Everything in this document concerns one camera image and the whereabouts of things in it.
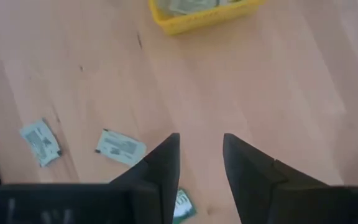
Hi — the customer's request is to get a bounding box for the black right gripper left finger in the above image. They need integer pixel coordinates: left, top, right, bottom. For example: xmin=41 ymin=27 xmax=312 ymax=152
xmin=109 ymin=133 xmax=181 ymax=224

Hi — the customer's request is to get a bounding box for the green and white sweetener packet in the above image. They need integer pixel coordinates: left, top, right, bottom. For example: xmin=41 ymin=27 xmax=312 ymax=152
xmin=172 ymin=187 xmax=198 ymax=224

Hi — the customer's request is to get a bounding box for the yellow plastic slotted basket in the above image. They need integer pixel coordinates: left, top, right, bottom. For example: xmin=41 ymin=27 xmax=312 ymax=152
xmin=147 ymin=0 xmax=265 ymax=36

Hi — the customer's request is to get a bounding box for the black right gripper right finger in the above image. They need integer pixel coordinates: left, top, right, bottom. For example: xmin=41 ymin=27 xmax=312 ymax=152
xmin=223 ymin=133 xmax=329 ymax=224

